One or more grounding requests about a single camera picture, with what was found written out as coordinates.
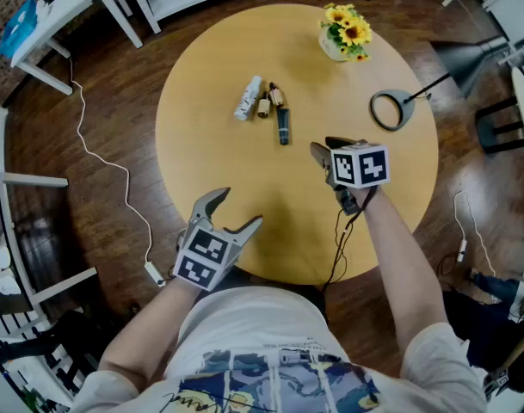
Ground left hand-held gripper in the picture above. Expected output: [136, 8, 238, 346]
[172, 186, 264, 293]

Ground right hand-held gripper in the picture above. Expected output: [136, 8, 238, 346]
[309, 135, 392, 217]

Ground dark teal tube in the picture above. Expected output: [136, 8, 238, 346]
[275, 108, 292, 146]

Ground brown dropper bottle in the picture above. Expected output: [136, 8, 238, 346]
[268, 82, 287, 110]
[256, 91, 272, 120]

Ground white tube bottle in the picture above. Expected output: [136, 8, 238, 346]
[234, 75, 263, 122]

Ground person's left forearm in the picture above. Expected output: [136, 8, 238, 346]
[96, 275, 202, 393]

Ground person's right forearm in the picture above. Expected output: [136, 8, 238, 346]
[354, 185, 452, 361]

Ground black desk lamp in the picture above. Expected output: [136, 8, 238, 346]
[369, 36, 512, 133]

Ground person's dark trousers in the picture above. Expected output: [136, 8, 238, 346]
[209, 267, 330, 317]

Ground sunflowers in white pot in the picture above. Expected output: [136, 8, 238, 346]
[317, 2, 373, 64]

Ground person's white printed T-shirt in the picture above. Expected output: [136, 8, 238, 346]
[70, 285, 489, 413]

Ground white side table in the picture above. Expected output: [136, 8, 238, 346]
[9, 0, 145, 97]

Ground blue tissue box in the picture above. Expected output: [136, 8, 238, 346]
[0, 0, 40, 58]

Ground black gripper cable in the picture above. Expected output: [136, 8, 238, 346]
[320, 186, 379, 293]

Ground white power strip cable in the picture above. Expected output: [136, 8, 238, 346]
[69, 56, 167, 288]

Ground white adapter cable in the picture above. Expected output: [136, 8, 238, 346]
[453, 189, 498, 278]

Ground white metal frame desk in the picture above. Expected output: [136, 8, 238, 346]
[0, 101, 99, 348]

